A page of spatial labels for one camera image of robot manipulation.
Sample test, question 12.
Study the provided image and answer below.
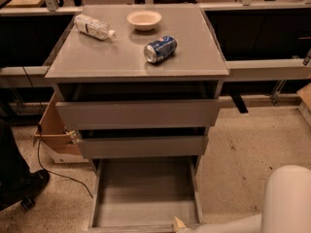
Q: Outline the black power cable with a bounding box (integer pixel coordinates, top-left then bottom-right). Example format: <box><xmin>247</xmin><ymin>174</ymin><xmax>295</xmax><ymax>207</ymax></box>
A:
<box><xmin>21</xmin><ymin>66</ymin><xmax>94</xmax><ymax>199</ymax></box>

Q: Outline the brown cardboard box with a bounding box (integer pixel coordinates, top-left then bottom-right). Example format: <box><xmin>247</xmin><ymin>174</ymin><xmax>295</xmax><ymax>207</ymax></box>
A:
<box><xmin>34</xmin><ymin>94</ymin><xmax>86</xmax><ymax>164</ymax></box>

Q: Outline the grey middle drawer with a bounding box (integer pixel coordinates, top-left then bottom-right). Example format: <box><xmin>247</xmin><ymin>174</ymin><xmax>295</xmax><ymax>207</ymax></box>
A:
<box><xmin>77</xmin><ymin>136</ymin><xmax>208</xmax><ymax>159</ymax></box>

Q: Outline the black shoe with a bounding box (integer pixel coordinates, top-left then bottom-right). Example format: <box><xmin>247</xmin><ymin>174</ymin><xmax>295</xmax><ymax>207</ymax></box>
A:
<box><xmin>0</xmin><ymin>169</ymin><xmax>50</xmax><ymax>211</ymax></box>

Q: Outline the grey drawer cabinet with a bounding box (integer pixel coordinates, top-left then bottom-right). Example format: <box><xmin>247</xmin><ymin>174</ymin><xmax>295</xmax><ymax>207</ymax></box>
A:
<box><xmin>44</xmin><ymin>4</ymin><xmax>230</xmax><ymax>173</ymax></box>

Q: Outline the grey drawer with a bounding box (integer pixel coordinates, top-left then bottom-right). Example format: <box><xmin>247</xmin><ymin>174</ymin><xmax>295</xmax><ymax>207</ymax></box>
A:
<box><xmin>77</xmin><ymin>136</ymin><xmax>208</xmax><ymax>159</ymax></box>
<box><xmin>56</xmin><ymin>99</ymin><xmax>220</xmax><ymax>130</ymax></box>
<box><xmin>87</xmin><ymin>156</ymin><xmax>202</xmax><ymax>233</ymax></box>

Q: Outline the grey bottom drawer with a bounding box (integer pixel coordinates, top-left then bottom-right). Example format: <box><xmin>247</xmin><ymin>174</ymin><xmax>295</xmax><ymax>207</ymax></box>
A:
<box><xmin>87</xmin><ymin>156</ymin><xmax>202</xmax><ymax>233</ymax></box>

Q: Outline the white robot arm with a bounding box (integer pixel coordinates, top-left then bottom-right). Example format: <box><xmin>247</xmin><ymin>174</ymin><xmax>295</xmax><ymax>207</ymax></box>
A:
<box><xmin>174</xmin><ymin>165</ymin><xmax>311</xmax><ymax>233</ymax></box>

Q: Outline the clear plastic water bottle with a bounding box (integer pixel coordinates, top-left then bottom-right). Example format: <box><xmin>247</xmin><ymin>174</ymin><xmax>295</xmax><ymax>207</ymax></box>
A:
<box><xmin>74</xmin><ymin>14</ymin><xmax>116</xmax><ymax>41</ymax></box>

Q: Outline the grey top drawer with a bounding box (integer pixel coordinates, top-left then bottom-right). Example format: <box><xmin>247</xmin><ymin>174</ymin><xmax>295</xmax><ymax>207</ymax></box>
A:
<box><xmin>56</xmin><ymin>99</ymin><xmax>220</xmax><ymax>130</ymax></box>

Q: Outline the grey metal rail frame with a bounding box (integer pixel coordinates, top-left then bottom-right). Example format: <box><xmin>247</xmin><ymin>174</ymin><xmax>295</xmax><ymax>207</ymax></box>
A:
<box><xmin>0</xmin><ymin>0</ymin><xmax>311</xmax><ymax>88</ymax></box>

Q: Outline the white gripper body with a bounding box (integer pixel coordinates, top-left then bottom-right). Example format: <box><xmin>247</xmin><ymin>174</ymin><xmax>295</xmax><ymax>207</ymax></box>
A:
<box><xmin>179</xmin><ymin>227</ymin><xmax>196</xmax><ymax>233</ymax></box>

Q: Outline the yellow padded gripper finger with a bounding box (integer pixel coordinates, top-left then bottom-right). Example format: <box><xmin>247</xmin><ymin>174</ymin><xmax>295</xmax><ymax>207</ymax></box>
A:
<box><xmin>173</xmin><ymin>216</ymin><xmax>187</xmax><ymax>233</ymax></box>

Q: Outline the blue soda can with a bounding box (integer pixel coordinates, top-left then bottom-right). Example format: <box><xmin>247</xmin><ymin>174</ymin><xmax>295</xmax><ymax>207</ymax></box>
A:
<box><xmin>144</xmin><ymin>36</ymin><xmax>177</xmax><ymax>63</ymax></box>

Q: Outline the dark trouser leg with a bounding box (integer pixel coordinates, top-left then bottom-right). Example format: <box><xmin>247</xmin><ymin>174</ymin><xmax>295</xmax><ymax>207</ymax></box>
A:
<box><xmin>0</xmin><ymin>119</ymin><xmax>30</xmax><ymax>188</ymax></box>

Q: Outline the white paper bowl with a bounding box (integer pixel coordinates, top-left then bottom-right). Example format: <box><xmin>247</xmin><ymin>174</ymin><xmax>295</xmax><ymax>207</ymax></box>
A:
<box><xmin>126</xmin><ymin>10</ymin><xmax>162</xmax><ymax>31</ymax></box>

